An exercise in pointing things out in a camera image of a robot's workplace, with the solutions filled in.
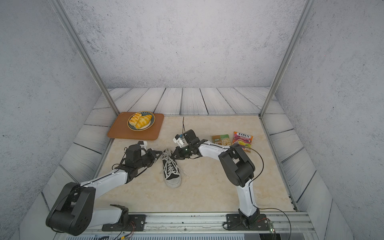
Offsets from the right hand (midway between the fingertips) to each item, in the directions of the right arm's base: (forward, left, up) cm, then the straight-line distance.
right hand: (171, 158), depth 87 cm
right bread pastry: (+32, +25, -3) cm, 41 cm away
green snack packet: (+18, -32, -8) cm, 38 cm away
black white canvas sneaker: (-11, -1, -5) cm, 13 cm away
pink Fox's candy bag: (+17, -46, -6) cm, 50 cm away
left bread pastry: (+33, +32, -2) cm, 46 cm away
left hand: (+2, +4, +3) cm, 5 cm away
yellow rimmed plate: (+29, +23, -6) cm, 37 cm away
